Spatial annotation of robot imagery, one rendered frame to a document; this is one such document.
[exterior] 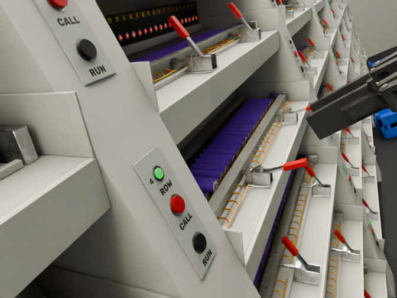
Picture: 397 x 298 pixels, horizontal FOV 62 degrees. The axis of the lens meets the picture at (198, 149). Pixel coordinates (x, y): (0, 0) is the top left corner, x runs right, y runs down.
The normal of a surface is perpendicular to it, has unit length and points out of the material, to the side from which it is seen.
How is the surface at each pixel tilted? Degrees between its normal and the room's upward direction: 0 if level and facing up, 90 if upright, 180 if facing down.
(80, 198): 111
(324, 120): 90
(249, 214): 21
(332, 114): 90
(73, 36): 90
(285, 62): 90
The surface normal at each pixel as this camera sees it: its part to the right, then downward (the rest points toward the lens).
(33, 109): -0.40, 0.43
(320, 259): -0.14, -0.90
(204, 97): 0.91, 0.04
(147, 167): 0.79, -0.29
